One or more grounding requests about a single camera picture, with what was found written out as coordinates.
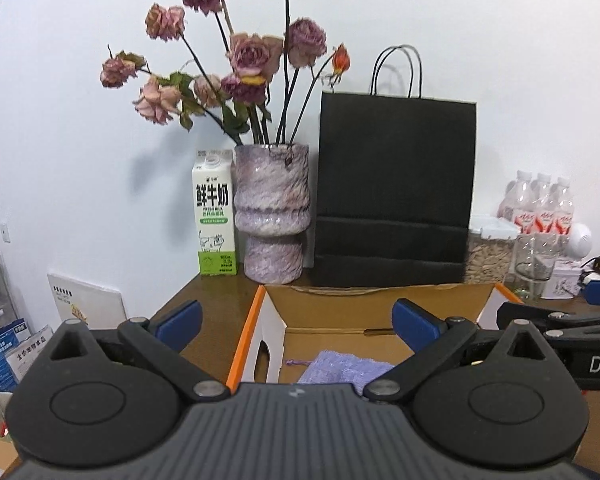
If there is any orange cardboard box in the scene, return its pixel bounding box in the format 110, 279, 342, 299
226, 282, 523, 397

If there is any white round speaker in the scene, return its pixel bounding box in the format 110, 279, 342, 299
562, 222, 593, 261

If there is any brown wooden desktop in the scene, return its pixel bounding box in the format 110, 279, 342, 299
147, 265, 600, 480

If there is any purple fuzzy vase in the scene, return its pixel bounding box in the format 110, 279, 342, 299
232, 143, 312, 283

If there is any black paper bag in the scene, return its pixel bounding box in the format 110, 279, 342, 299
312, 45, 478, 288

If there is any clear seed container white lid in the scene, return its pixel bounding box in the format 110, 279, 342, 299
464, 213, 521, 285

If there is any purple knitted pouch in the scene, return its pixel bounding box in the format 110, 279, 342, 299
286, 350, 396, 396

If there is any white flat box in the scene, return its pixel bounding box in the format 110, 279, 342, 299
47, 272, 126, 333

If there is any white printed tin box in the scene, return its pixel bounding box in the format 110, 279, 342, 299
542, 260, 584, 300

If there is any red label water bottle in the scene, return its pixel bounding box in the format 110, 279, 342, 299
550, 176, 576, 241
529, 172, 553, 233
497, 170, 533, 233

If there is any white printed packet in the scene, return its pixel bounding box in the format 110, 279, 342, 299
17, 326, 54, 386

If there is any clear glass cup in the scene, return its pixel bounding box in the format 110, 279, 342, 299
510, 234, 561, 303

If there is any white green milk carton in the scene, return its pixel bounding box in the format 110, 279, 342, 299
192, 149, 238, 277

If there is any dried rose bouquet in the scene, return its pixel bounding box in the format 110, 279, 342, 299
100, 0, 353, 147

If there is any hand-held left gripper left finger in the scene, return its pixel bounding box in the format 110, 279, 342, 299
42, 300, 231, 403

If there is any blue carton box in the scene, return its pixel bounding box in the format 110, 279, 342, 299
0, 317, 31, 392

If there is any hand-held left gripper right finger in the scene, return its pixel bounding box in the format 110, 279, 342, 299
362, 298, 561, 403

